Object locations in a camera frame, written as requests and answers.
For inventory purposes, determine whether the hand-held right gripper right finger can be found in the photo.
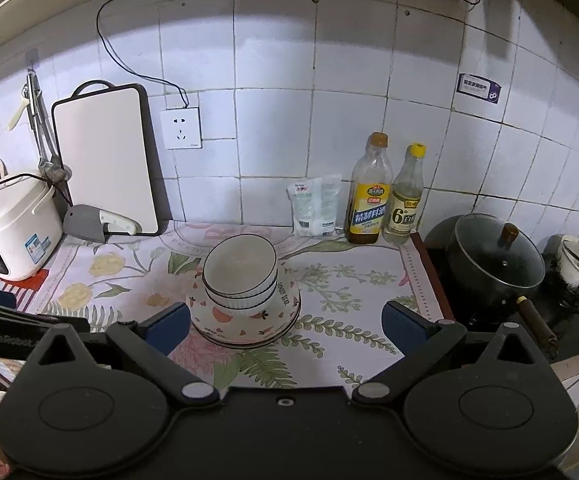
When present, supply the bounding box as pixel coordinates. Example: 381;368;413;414
352;301;553;407

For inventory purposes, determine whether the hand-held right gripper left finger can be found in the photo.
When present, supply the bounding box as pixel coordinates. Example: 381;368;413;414
22;301;220;407

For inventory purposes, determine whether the pink rabbit print plate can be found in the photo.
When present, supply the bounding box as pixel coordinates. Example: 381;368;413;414
185;260;303;343

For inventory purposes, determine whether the white bowl black rim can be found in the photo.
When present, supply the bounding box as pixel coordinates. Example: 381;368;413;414
206;285;277;318
203;236;278;295
204;275;278;307

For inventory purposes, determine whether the white plate black rim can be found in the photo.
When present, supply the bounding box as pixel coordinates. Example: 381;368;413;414
192;317;301;350

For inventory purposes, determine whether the red striped cloth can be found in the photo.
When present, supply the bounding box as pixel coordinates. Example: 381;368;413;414
0;267;53;313

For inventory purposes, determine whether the floral tablecloth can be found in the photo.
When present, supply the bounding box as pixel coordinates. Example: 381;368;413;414
34;220;455;391

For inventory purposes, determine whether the white rice cooker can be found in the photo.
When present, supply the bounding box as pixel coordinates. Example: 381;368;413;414
0;172;65;282

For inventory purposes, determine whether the black wok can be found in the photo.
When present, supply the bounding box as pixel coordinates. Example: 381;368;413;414
423;214;560;358

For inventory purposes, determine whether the clear white vinegar bottle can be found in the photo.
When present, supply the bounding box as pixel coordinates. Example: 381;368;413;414
383;143;427;247

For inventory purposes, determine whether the glass lid wooden knob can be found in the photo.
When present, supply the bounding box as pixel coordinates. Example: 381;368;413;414
444;212;547;291

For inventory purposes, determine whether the yellow label cooking wine bottle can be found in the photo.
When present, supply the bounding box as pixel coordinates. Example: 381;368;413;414
344;132;394;246

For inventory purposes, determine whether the white packet red mark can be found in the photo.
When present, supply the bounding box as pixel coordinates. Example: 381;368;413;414
287;181;323;236

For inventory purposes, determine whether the metal ladle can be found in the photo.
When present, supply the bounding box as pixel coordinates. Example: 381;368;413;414
26;72;73;181

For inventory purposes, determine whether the black gas stove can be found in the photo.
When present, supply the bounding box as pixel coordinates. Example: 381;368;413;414
449;280;579;361

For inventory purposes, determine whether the white cutting board dark rim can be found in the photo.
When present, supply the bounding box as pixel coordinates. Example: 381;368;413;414
51;80;160;237

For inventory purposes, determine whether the grey cleaver white handle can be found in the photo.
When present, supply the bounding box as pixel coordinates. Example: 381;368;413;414
64;204;139;243

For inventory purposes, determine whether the cream handled utensil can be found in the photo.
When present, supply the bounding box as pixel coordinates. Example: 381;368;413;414
7;86;31;132

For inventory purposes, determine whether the white wall socket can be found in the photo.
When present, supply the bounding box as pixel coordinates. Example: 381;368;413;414
160;106;203;150

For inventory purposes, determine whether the purple white wall sticker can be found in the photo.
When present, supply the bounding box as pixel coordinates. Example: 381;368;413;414
457;72;503;106

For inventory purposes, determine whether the black cable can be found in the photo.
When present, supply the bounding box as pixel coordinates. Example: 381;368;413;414
96;0;483;110

